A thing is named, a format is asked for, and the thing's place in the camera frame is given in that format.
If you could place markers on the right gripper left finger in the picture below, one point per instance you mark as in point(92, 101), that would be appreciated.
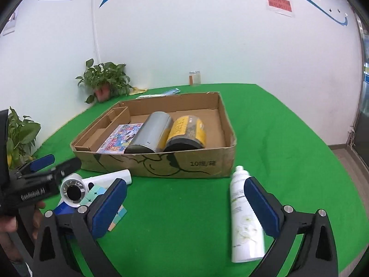
point(53, 255)

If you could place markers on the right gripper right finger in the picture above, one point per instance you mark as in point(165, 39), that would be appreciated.
point(317, 254)

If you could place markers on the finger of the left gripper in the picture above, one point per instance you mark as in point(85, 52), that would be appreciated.
point(34, 166)

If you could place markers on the pastel puzzle cube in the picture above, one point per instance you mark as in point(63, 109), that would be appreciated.
point(105, 207)

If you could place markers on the white handheld fan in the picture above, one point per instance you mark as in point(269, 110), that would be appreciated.
point(76, 191)

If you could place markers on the white spray bottle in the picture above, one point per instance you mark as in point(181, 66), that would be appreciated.
point(247, 234)

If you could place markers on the colourful printed box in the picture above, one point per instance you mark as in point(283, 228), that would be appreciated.
point(119, 139)

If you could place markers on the silver metal cylinder can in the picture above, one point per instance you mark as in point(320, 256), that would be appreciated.
point(152, 136)

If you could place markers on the yellow labelled jar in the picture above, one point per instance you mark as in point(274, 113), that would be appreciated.
point(187, 133)

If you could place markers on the person's left hand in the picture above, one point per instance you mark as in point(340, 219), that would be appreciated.
point(10, 225)

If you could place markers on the blue stapler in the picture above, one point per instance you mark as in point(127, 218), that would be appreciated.
point(63, 208)

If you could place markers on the green table cloth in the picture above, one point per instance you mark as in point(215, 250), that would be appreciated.
point(178, 220)

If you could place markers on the potted green plant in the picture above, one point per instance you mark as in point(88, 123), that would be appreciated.
point(106, 80)

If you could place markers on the glass door with posters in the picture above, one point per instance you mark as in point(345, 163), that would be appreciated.
point(361, 137)

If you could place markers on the yellow cloth by plant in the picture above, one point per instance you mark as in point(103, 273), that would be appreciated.
point(135, 90)

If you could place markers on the white green carton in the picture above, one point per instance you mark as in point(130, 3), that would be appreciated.
point(145, 96)

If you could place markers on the brown cardboard box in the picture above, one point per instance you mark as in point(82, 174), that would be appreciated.
point(214, 161)

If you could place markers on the light blue packet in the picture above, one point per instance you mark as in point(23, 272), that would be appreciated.
point(171, 92)

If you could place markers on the small clear jar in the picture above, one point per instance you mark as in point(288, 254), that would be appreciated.
point(194, 78)

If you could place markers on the red wall sign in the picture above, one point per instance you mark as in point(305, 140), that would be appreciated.
point(282, 7)

